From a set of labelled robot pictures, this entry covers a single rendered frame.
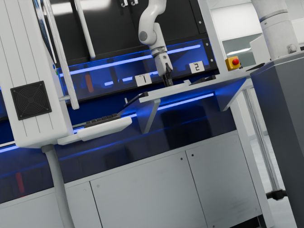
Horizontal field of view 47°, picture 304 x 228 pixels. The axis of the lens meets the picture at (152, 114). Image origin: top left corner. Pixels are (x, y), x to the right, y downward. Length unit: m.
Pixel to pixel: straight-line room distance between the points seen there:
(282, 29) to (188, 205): 1.03
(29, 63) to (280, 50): 0.98
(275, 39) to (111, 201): 1.10
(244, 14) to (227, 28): 0.58
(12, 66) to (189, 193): 1.15
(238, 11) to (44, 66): 7.18
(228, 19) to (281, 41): 6.53
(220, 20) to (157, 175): 6.31
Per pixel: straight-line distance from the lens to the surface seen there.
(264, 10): 1.57
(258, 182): 2.17
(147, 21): 1.71
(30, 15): 1.35
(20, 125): 1.27
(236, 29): 8.06
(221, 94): 2.01
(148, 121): 1.72
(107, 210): 1.84
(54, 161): 1.56
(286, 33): 1.55
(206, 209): 2.02
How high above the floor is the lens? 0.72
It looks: 3 degrees up
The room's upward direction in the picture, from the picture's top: 16 degrees counter-clockwise
